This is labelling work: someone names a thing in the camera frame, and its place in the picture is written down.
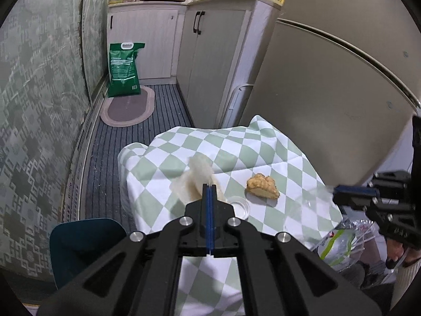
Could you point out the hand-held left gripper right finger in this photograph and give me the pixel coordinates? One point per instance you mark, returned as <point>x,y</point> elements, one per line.
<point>218,217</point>

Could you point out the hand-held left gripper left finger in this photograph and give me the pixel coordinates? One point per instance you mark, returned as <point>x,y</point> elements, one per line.
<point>202,217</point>

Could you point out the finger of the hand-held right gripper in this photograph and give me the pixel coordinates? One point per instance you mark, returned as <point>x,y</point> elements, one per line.
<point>352,189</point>
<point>358,202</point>

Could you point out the teal plastic bin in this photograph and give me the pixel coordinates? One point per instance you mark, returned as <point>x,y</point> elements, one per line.
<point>82,247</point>

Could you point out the person's right forearm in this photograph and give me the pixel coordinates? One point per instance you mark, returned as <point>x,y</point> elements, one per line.
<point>408,286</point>

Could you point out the person's right hand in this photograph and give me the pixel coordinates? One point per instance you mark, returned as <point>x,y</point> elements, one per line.
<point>396,251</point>

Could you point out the clear round plastic lid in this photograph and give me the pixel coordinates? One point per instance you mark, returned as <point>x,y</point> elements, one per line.
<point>241,205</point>

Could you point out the green white plastic bag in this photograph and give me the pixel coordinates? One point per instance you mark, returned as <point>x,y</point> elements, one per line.
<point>334,247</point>

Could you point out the brown bread piece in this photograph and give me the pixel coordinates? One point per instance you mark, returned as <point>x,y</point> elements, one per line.
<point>263,187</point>

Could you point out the green checkered tablecloth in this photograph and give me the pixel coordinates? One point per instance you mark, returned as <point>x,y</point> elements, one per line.
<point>236,151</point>

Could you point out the beige refrigerator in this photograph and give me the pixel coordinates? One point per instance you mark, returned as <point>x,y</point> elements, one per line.
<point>329,89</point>

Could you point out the oval grey floor mat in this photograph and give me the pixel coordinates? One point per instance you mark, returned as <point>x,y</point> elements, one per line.
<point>128,108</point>

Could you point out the green rice bag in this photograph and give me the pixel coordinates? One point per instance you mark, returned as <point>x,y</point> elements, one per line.
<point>123,72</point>

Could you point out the patterned frosted glass door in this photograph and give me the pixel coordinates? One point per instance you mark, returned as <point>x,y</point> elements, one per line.
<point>95,33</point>
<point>36,121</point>

